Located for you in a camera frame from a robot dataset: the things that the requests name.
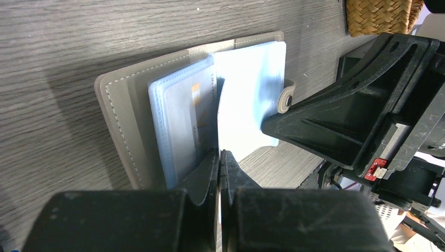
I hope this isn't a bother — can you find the woven wicker divided tray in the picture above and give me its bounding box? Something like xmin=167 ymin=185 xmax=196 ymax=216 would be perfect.
xmin=346 ymin=0 xmax=425 ymax=37

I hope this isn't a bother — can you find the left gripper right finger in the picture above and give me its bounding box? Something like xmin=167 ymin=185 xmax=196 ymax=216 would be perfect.
xmin=220 ymin=150 xmax=394 ymax=251

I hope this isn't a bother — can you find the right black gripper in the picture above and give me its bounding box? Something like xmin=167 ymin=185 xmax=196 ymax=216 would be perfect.
xmin=261 ymin=34 xmax=444 ymax=212

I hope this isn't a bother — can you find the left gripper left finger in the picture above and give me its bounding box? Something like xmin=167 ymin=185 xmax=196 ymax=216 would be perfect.
xmin=23 ymin=149 xmax=219 ymax=251

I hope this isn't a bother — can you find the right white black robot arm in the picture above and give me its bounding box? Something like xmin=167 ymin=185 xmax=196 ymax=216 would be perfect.
xmin=261 ymin=1 xmax=444 ymax=251

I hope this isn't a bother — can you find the credit card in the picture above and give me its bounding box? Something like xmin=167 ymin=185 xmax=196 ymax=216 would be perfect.
xmin=216 ymin=68 xmax=282 ymax=252
xmin=164 ymin=73 xmax=218 ymax=181

